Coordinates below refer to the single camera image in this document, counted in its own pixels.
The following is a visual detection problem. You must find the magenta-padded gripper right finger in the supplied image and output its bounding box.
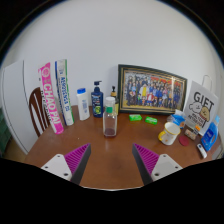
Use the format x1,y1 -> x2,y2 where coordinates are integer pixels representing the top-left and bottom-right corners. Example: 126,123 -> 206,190
132,143 -> 184,186

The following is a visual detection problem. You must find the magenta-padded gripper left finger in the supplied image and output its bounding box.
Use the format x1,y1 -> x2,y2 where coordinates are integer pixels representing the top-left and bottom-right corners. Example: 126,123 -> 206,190
40,143 -> 92,186

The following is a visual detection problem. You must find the clear bottle with white cap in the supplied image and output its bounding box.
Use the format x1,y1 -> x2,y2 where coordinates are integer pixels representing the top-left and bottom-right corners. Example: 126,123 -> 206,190
102,96 -> 118,138

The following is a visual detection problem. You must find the white mug with yellow rim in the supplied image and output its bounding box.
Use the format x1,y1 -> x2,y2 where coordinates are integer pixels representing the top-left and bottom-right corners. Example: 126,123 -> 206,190
157,121 -> 181,146

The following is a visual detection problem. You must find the green soap bar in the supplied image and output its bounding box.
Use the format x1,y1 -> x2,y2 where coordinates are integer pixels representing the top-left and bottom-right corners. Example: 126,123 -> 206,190
128,113 -> 143,122
144,116 -> 159,126

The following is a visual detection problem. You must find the flat round red coaster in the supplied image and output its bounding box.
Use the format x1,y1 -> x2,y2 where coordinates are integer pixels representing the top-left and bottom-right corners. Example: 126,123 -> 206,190
178,134 -> 190,147

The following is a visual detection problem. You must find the small patterned box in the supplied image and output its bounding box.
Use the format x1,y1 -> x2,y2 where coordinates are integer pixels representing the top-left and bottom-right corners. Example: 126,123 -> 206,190
184,128 -> 198,141

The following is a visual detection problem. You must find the white lotion bottle blue cap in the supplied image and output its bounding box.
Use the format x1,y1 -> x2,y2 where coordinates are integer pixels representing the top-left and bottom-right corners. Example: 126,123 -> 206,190
76,87 -> 91,121

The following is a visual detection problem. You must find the small white remote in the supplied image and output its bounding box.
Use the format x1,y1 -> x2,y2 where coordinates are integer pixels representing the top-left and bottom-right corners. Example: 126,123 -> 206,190
196,143 -> 208,159

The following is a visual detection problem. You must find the dark blue pump bottle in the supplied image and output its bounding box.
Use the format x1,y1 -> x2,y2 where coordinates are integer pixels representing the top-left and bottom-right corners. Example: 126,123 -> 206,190
91,80 -> 105,119

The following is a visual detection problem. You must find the green and white shuttlecock tube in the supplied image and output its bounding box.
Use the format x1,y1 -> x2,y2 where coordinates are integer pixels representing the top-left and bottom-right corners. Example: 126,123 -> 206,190
54,58 -> 75,127

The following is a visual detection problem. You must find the pink shuttlecock tube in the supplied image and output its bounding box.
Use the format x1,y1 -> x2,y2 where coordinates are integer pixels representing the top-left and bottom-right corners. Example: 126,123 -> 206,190
37,62 -> 65,135

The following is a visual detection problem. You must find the amber pump bottle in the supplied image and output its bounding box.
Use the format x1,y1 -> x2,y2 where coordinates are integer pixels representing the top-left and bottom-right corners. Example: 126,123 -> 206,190
110,85 -> 120,116

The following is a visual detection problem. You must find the blue detergent bottle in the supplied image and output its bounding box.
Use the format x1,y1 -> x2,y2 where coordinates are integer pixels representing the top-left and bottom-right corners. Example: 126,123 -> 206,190
200,114 -> 222,153

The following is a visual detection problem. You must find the framed group photo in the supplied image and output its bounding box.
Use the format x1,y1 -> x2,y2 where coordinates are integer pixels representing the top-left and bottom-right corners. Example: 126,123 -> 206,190
117,64 -> 188,116

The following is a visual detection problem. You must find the white paper gift bag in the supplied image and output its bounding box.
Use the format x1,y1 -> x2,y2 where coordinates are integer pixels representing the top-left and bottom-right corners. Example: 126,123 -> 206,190
182,74 -> 220,136

